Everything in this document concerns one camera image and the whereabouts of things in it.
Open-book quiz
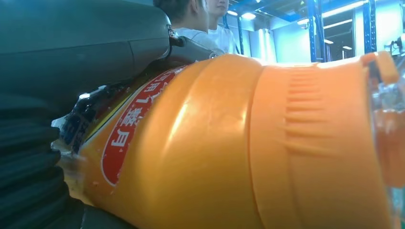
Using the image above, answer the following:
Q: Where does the orange detergent bottle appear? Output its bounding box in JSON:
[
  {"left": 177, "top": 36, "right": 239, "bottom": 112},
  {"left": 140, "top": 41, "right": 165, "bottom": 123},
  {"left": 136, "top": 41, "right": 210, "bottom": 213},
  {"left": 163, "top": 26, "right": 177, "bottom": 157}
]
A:
[{"left": 52, "top": 50, "right": 405, "bottom": 229}]

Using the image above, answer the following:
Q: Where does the blue metal shelving rack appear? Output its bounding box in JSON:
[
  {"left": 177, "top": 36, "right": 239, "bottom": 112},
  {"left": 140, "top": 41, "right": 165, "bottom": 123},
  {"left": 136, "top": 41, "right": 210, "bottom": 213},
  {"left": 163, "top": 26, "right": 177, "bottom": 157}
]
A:
[{"left": 221, "top": 0, "right": 405, "bottom": 64}]

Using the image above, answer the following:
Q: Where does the person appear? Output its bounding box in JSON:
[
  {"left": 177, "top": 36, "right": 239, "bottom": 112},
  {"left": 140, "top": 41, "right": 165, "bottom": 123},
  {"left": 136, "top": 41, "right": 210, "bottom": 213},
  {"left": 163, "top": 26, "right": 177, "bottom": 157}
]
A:
[
  {"left": 153, "top": 0, "right": 225, "bottom": 56},
  {"left": 205, "top": 0, "right": 238, "bottom": 55}
]

